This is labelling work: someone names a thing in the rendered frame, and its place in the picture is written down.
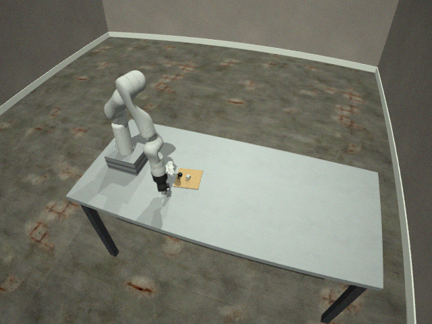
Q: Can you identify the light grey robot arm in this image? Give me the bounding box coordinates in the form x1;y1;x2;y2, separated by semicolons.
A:
104;70;165;169

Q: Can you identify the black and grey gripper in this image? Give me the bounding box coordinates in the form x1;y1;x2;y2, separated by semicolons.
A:
151;161;175;197

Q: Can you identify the tan flat square mat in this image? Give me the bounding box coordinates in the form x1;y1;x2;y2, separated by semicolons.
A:
173;168;203;190

